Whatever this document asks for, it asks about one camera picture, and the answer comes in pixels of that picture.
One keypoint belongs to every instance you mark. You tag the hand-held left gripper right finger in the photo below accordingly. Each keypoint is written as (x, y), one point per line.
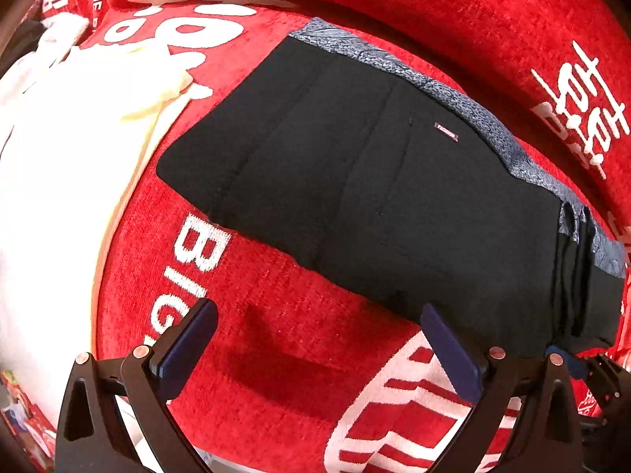
(451, 350)

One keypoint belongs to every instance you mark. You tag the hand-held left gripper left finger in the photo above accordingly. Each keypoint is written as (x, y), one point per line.
(190, 345)

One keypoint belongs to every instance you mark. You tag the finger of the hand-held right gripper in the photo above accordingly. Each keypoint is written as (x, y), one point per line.
(567, 360)

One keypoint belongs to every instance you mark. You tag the black pants with blue trim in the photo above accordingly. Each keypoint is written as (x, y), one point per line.
(394, 207)

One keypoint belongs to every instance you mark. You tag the red printed blanket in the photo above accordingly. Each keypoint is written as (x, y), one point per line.
(305, 379)

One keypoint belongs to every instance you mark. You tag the red printed box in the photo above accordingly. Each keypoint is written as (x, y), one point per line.
(27, 419)

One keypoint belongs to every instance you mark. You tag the white cloth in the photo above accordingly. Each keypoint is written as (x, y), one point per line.
(59, 182)

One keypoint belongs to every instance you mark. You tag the dark cloth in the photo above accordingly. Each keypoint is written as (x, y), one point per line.
(22, 39)

